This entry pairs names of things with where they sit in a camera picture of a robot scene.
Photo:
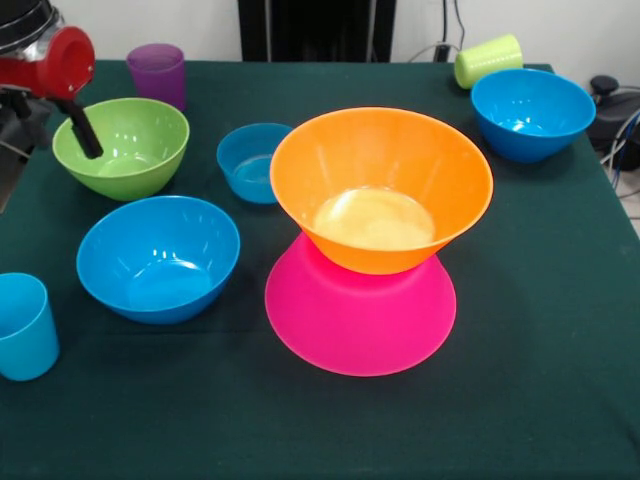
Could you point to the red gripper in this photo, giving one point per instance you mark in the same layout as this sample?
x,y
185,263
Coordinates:
x,y
65,65

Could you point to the large blue bowl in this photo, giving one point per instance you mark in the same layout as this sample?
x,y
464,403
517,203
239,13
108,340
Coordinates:
x,y
530,115
155,260

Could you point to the light blue cup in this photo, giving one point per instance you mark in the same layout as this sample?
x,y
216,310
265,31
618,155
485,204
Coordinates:
x,y
25,330

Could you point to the orange bowl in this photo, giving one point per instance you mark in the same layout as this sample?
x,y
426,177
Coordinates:
x,y
380,170

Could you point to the pink bowl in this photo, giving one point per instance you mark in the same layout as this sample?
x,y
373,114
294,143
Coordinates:
x,y
360,325

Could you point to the yellow-green cup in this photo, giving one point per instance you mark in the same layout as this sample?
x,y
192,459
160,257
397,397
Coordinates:
x,y
487,60

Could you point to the grey chair base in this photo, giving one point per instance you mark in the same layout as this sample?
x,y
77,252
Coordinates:
x,y
615,110
22,135

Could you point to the lime green bowl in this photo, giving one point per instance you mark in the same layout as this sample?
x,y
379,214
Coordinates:
x,y
140,150

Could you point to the purple cup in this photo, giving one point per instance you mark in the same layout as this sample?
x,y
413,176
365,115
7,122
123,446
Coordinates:
x,y
160,80

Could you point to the small light blue bowl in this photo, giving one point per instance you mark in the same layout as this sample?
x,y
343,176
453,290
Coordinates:
x,y
245,165

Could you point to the dark green tablecloth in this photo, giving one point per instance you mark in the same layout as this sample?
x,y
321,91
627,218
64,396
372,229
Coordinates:
x,y
500,350

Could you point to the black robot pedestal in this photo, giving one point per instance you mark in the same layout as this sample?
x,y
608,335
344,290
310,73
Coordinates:
x,y
325,30

